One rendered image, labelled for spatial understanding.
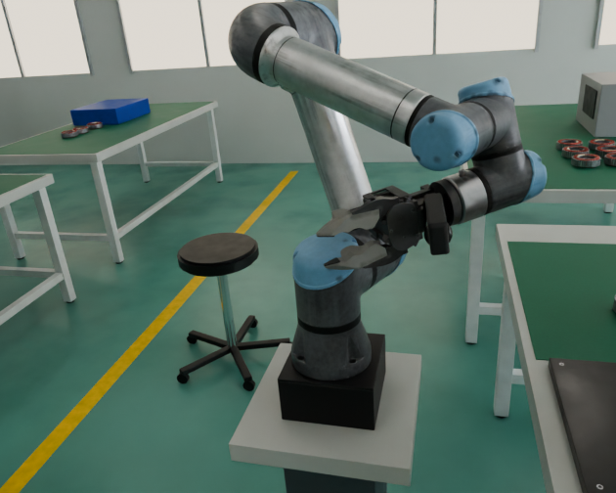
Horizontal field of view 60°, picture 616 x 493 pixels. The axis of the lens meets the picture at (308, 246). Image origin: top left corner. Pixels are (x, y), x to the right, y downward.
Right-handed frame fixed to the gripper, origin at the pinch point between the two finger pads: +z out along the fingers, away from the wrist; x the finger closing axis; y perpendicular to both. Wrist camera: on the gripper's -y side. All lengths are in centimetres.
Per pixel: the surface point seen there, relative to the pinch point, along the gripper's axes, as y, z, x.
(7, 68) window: 628, 147, 37
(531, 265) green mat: 46, -67, -47
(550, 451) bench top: -10, -26, -43
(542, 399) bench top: 0, -33, -44
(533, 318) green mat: 24, -50, -46
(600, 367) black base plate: 2, -48, -44
